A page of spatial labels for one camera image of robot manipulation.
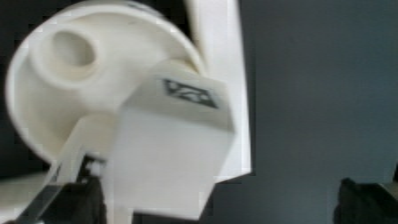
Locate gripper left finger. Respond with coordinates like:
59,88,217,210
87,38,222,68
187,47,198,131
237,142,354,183
13,155,107,224

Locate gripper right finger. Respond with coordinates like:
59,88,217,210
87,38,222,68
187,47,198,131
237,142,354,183
333,178,398,224

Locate white round stool seat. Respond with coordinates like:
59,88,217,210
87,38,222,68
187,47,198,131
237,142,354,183
6,0,206,162

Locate white front fence bar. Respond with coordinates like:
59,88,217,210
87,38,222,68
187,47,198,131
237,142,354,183
0,173,47,224

